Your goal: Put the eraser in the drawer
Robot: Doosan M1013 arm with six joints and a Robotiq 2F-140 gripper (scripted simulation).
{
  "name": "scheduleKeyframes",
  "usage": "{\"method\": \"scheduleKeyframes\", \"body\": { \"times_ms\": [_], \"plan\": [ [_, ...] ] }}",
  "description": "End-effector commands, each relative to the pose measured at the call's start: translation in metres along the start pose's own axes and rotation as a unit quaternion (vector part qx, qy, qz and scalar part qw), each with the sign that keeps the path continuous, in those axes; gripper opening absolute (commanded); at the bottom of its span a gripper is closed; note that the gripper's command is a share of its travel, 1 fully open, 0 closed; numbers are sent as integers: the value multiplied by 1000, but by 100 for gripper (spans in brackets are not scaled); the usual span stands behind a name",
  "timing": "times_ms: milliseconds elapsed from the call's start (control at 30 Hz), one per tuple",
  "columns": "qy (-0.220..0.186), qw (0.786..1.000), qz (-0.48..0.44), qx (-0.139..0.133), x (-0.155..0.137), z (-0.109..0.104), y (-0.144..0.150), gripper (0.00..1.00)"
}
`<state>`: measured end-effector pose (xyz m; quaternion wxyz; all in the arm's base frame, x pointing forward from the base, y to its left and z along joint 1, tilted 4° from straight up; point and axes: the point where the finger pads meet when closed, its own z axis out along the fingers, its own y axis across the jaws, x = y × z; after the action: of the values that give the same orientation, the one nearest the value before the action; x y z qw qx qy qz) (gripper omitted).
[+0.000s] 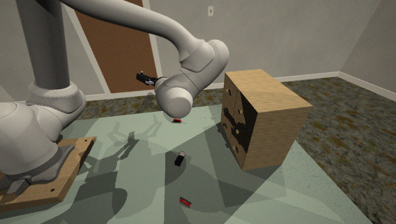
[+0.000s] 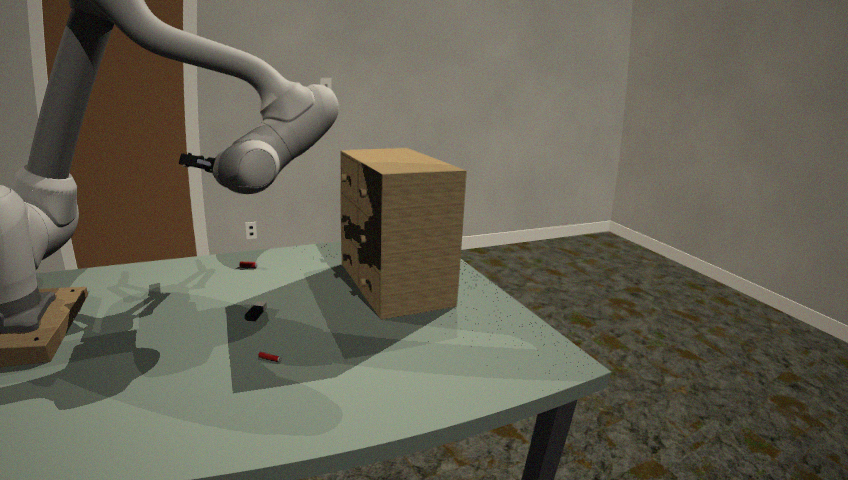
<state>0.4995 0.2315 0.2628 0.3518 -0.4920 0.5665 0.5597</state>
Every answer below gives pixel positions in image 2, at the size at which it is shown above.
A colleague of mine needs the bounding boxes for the black and white eraser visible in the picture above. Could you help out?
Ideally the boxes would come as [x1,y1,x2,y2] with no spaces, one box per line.
[245,301,267,321]

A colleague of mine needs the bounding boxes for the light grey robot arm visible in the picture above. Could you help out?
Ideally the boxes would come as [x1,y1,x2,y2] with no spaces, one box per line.
[0,0,339,333]

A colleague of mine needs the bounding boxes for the small wooden chest of drawers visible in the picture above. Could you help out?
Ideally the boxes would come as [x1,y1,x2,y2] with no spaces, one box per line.
[341,148,466,319]

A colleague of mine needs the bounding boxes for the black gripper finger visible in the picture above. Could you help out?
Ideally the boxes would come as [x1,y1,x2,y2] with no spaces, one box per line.
[179,152,215,173]

